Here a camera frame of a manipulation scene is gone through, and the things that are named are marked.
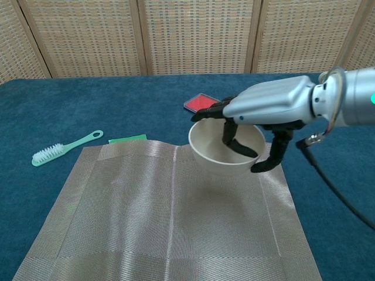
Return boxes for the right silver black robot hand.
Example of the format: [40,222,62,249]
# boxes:
[190,75,316,174]

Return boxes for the beige bowl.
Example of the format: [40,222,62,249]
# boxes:
[187,119,267,176]

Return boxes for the brown woven placemat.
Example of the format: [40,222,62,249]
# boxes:
[11,137,323,281]

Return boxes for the red card in clear case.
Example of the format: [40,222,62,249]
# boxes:
[183,92,222,114]

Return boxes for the wicker folding screen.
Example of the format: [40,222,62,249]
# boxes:
[0,0,375,85]

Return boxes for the green sachet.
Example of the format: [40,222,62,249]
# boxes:
[108,133,147,145]

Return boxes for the mint green brush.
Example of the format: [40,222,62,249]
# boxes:
[31,129,104,168]

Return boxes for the blue carpet table cover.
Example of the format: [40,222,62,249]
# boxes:
[0,71,375,281]

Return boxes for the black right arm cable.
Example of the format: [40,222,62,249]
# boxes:
[295,131,375,231]

